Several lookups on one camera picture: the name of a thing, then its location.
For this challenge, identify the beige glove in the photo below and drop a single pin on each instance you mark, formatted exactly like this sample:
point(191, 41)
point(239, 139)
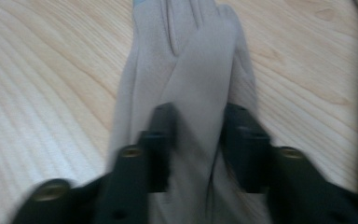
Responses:
point(195, 77)

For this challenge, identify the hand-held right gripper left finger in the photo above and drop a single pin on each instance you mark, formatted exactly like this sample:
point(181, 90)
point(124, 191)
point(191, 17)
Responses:
point(127, 186)

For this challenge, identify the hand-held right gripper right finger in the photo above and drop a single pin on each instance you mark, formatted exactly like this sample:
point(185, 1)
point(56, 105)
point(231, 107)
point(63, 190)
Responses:
point(251, 155)

